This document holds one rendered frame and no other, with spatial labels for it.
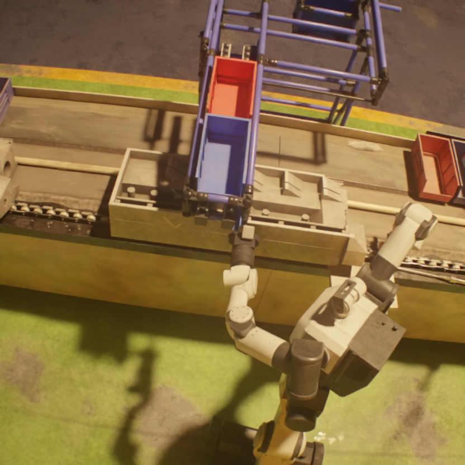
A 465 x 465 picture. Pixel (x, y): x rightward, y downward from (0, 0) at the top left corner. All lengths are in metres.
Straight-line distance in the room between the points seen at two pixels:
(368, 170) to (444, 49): 2.81
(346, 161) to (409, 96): 1.92
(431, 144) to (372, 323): 1.47
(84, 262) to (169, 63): 2.18
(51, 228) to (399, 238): 1.46
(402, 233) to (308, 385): 0.62
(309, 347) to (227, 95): 1.12
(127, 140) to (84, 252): 0.62
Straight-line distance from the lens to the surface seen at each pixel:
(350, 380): 1.68
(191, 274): 2.41
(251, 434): 2.57
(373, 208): 2.54
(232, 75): 2.19
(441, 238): 2.64
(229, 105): 2.12
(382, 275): 1.77
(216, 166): 1.94
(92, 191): 2.43
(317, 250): 2.16
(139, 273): 2.48
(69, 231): 2.31
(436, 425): 3.12
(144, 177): 2.24
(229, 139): 2.00
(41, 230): 2.34
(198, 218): 1.81
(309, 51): 4.58
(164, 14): 4.78
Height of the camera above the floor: 2.70
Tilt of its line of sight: 59 degrees down
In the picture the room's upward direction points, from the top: 10 degrees clockwise
